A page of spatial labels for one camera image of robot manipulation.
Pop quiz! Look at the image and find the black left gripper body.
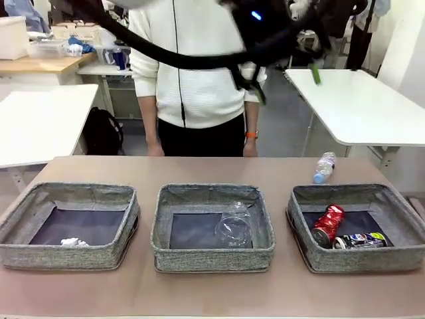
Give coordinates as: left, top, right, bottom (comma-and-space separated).
228, 0, 300, 64

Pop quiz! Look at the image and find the clear plastic cup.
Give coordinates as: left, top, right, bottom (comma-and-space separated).
214, 201, 252, 249

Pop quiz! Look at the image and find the crushed red can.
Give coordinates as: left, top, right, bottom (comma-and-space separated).
311, 204, 347, 248

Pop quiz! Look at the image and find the crushed dark soda can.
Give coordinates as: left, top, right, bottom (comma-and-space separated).
332, 231, 389, 251

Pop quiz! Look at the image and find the white blue paper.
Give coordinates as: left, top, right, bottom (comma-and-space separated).
59, 236, 91, 248

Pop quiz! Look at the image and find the person's left forearm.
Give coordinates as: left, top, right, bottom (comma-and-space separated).
243, 99, 260, 133

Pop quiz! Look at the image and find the person's right forearm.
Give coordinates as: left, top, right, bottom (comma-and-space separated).
137, 95, 161, 149

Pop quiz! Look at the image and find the person's left hand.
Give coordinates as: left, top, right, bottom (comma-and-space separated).
242, 136, 260, 158

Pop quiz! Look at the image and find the bystander in black trousers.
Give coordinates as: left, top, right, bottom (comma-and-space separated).
347, 0, 383, 71

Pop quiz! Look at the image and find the person in white sweater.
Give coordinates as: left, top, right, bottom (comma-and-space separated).
127, 0, 268, 158

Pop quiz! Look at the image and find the white table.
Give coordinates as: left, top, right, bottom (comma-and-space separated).
76, 62, 134, 78
0, 84, 100, 170
284, 68, 425, 167

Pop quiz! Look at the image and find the clear plastic water bottle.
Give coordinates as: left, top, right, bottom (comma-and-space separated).
311, 152, 337, 185

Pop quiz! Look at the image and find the blue bottle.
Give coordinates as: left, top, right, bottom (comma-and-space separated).
112, 48, 128, 71

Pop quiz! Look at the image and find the clear storage bin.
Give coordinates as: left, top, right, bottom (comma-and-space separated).
95, 45, 132, 66

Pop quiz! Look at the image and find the black backpack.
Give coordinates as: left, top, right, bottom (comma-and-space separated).
82, 106, 125, 156

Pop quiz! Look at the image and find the blue cloth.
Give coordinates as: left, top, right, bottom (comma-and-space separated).
68, 36, 97, 54

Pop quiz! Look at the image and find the white slatted crate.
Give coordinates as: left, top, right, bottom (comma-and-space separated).
51, 22, 101, 43

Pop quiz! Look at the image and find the grey fabric basket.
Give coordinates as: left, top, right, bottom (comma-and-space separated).
286, 184, 420, 274
0, 181, 141, 272
149, 184, 276, 274

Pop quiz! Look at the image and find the wooden table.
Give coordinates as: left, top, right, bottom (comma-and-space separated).
0, 51, 99, 76

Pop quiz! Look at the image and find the white mesh basket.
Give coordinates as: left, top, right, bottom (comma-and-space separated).
28, 39, 68, 60

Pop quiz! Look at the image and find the bystander in blue shirt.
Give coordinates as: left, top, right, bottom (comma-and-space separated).
5, 0, 51, 34

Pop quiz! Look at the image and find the white storage box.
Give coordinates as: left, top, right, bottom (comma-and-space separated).
0, 15, 30, 60

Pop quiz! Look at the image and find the thin black cord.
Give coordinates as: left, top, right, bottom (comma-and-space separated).
172, 0, 187, 128

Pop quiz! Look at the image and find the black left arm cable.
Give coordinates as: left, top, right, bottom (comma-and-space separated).
64, 0, 254, 72

